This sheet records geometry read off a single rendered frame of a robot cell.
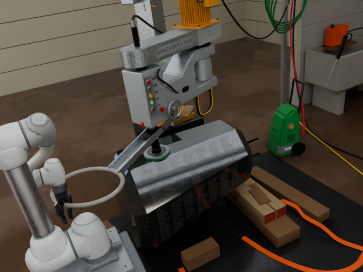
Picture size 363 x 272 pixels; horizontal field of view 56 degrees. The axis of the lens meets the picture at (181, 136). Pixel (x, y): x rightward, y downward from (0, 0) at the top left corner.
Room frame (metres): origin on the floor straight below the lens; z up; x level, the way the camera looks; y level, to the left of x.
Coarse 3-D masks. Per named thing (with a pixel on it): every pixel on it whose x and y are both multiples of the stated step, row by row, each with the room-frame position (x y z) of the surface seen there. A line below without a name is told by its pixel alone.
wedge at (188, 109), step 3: (186, 105) 3.39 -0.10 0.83; (189, 105) 3.38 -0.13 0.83; (192, 105) 3.37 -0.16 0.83; (186, 108) 3.33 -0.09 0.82; (189, 108) 3.32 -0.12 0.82; (192, 108) 3.31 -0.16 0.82; (183, 111) 3.30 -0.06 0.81; (186, 111) 3.28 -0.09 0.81; (189, 111) 3.27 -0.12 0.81; (192, 111) 3.30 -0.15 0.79; (180, 114) 3.25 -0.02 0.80; (183, 114) 3.24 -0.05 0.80; (186, 114) 3.23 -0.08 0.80; (189, 114) 3.22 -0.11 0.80; (186, 117) 3.19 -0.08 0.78
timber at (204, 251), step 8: (208, 240) 2.10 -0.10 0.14; (192, 248) 2.03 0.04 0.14; (200, 248) 2.02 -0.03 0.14; (208, 248) 2.01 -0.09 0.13; (216, 248) 2.02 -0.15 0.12; (184, 256) 1.96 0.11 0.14; (192, 256) 1.95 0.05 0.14; (200, 256) 1.96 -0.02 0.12; (208, 256) 1.98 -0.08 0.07; (216, 256) 2.01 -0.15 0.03; (184, 264) 1.97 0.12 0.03; (192, 264) 1.92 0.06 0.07; (200, 264) 1.95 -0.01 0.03
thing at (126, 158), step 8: (168, 120) 2.42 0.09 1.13; (160, 128) 2.36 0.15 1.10; (144, 136) 2.38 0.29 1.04; (152, 136) 2.29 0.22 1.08; (136, 144) 2.31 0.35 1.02; (144, 144) 2.23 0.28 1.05; (128, 152) 2.24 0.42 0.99; (136, 152) 2.16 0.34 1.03; (120, 160) 2.19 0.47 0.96; (128, 160) 2.11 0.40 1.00; (120, 168) 2.05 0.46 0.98
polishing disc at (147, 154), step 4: (148, 148) 2.44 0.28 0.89; (164, 148) 2.40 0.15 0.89; (168, 148) 2.39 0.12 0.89; (144, 152) 2.38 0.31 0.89; (148, 152) 2.37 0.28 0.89; (160, 152) 2.35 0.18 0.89; (164, 152) 2.34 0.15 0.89; (168, 152) 2.33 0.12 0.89; (144, 156) 2.34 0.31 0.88; (148, 156) 2.31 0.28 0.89; (152, 156) 2.30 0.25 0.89; (156, 156) 2.30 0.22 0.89; (160, 156) 2.29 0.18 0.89; (164, 156) 2.29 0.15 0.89
